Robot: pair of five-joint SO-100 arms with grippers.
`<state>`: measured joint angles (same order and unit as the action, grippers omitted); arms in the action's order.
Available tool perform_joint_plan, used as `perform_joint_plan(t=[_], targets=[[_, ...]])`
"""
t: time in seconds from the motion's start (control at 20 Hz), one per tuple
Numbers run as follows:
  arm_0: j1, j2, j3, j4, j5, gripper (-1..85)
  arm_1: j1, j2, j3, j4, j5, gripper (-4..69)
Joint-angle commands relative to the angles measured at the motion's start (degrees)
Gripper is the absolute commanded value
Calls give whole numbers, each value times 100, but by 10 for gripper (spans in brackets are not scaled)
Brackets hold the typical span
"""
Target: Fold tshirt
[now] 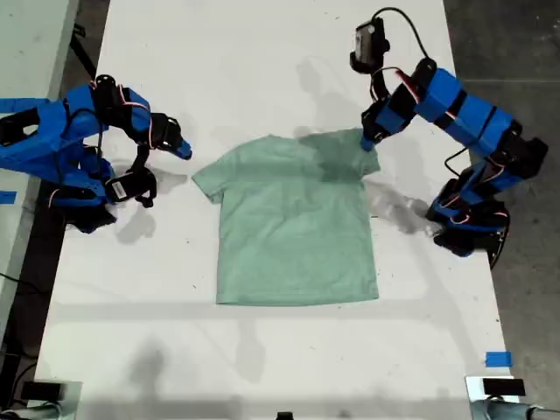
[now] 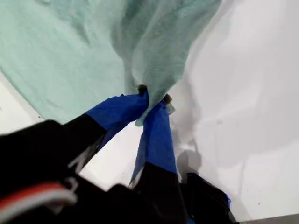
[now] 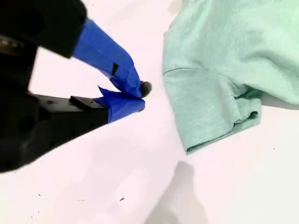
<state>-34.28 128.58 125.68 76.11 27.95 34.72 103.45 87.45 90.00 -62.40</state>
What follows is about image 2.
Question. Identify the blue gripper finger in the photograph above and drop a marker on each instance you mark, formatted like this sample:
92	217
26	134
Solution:
156	144
112	116

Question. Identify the pale green T-shirt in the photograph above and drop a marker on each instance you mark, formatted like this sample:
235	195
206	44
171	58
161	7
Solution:
58	58

